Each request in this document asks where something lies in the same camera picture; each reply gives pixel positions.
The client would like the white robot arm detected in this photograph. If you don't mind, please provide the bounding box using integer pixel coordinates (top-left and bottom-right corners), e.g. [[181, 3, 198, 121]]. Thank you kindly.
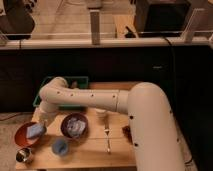
[[39, 77, 185, 171]]

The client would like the silver fork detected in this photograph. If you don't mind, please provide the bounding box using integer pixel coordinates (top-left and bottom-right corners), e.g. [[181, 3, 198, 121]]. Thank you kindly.
[[104, 118, 111, 155]]

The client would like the bunch of dark grapes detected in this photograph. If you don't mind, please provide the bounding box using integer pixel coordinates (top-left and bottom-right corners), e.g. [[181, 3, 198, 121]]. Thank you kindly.
[[122, 125, 131, 137]]

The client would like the grey slanted post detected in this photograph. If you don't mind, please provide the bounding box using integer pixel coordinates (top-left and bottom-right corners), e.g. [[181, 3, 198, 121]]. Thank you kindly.
[[181, 8, 205, 43]]

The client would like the blue sponge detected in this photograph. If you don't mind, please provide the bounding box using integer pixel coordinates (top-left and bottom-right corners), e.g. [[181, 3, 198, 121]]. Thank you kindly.
[[26, 123, 46, 139]]

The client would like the dark purple bowl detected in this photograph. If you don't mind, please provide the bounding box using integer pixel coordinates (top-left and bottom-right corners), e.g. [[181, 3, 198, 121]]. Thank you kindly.
[[60, 113, 88, 139]]

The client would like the black office chair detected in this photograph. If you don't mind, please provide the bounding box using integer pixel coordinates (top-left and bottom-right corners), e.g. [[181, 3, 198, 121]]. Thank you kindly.
[[0, 0, 35, 40]]

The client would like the crumpled white paper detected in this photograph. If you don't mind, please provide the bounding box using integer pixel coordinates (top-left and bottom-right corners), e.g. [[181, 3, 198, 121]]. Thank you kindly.
[[67, 118, 86, 137]]

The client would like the blue cup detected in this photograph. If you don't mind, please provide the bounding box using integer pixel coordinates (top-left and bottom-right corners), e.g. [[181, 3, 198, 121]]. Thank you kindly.
[[52, 139, 69, 156]]

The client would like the orange bowl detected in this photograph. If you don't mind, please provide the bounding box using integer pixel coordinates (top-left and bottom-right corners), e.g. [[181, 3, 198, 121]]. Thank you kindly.
[[14, 122, 42, 147]]

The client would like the grey metal post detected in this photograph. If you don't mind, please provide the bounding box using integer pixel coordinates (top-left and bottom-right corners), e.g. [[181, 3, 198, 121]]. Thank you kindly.
[[90, 10, 100, 45]]

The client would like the white cup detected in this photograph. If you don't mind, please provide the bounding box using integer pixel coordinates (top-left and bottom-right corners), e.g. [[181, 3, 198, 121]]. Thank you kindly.
[[95, 109, 107, 118]]

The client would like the green plastic tray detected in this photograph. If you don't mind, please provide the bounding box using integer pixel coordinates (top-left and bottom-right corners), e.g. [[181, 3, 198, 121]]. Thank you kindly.
[[33, 76, 89, 110]]

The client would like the small metal cup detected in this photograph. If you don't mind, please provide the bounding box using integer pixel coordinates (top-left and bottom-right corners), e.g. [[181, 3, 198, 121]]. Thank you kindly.
[[16, 148, 33, 163]]

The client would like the black monitor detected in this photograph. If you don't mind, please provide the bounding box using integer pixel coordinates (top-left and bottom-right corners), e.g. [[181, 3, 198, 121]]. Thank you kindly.
[[134, 0, 191, 32]]

